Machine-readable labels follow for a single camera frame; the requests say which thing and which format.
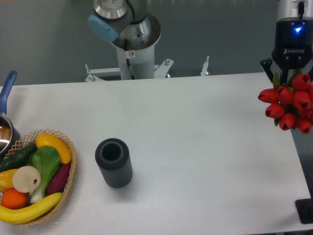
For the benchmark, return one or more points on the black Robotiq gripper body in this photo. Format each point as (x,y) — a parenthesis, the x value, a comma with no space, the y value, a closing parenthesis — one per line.
(293,48)

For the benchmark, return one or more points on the red tulip bouquet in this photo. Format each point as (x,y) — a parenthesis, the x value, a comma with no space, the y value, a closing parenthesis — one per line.
(290,103)

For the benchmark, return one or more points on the dark grey ribbed vase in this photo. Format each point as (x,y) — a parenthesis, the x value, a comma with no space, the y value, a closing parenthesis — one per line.
(113,159)

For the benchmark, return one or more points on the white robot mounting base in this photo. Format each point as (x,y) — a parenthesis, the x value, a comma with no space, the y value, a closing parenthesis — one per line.
(133,65)

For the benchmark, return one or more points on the black block at table edge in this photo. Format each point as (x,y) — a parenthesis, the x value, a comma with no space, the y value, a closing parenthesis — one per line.
(305,210)

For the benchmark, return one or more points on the green bok choy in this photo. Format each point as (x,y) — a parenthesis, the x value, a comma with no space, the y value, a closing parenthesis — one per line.
(47,161)

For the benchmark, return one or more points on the purple eggplant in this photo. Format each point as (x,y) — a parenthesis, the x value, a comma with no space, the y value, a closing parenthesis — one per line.
(59,181)

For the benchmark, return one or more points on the woven wicker basket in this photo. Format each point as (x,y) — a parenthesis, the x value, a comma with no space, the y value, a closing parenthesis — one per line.
(30,139)

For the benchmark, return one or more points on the green cucumber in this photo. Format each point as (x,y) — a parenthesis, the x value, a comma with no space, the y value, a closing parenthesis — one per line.
(18,159)

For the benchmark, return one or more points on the beige round wooden tag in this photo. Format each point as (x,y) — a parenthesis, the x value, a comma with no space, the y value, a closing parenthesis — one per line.
(26,179)

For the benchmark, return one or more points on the yellow bell pepper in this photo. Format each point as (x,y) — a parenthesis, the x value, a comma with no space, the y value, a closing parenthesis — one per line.
(6,182)

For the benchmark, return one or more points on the orange fruit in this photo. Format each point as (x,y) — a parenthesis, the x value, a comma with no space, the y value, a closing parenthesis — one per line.
(13,199)

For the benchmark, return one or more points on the yellow banana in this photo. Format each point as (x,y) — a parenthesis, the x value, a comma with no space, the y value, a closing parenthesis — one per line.
(31,212)

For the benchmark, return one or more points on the blue handled saucepan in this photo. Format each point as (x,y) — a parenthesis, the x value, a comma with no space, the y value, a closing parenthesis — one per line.
(8,133)

